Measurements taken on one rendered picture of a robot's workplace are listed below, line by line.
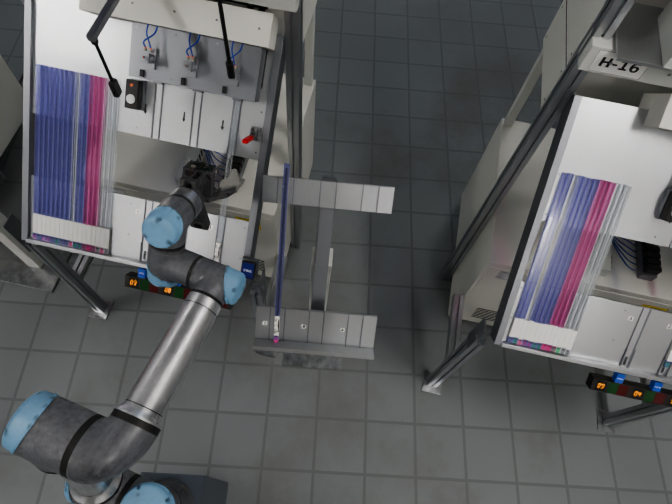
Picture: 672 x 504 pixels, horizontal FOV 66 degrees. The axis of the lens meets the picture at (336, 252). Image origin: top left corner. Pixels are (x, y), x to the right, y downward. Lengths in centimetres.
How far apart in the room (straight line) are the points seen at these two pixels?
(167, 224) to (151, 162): 91
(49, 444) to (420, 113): 241
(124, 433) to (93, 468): 7
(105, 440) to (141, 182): 109
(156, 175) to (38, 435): 109
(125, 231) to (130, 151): 45
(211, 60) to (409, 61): 193
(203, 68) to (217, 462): 145
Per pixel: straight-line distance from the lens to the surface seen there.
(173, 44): 147
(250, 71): 140
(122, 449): 104
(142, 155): 199
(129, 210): 163
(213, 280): 111
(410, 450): 221
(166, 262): 115
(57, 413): 108
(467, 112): 303
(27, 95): 172
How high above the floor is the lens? 216
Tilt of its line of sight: 64 degrees down
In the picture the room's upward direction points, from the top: 8 degrees clockwise
